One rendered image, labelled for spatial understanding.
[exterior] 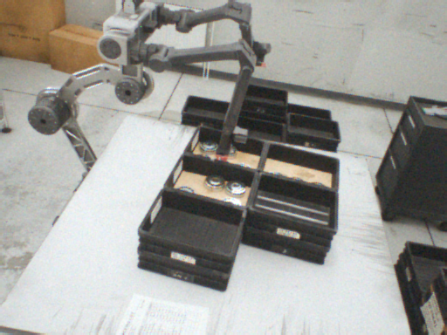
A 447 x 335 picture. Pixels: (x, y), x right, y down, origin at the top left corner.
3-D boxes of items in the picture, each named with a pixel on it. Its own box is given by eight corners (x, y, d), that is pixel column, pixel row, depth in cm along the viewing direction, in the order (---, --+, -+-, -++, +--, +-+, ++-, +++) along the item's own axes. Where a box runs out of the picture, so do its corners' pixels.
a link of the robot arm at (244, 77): (244, 50, 183) (241, 66, 176) (257, 53, 183) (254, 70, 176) (224, 119, 217) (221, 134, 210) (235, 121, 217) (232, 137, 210)
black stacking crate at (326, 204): (244, 228, 198) (248, 209, 192) (255, 190, 222) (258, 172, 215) (329, 251, 194) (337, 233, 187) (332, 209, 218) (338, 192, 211)
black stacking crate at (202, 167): (161, 206, 203) (162, 188, 196) (181, 171, 227) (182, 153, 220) (243, 228, 198) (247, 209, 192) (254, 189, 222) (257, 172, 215)
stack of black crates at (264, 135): (225, 169, 346) (231, 133, 326) (230, 149, 370) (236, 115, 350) (275, 179, 345) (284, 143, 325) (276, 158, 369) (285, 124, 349)
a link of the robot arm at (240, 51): (251, 33, 175) (249, 48, 169) (257, 60, 186) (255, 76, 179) (151, 44, 188) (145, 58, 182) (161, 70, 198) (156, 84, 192)
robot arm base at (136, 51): (133, 58, 192) (133, 31, 185) (150, 61, 192) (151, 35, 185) (127, 65, 185) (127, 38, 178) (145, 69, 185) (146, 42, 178)
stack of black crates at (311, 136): (275, 179, 345) (287, 131, 318) (276, 158, 369) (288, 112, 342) (325, 188, 343) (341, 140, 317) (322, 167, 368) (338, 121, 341)
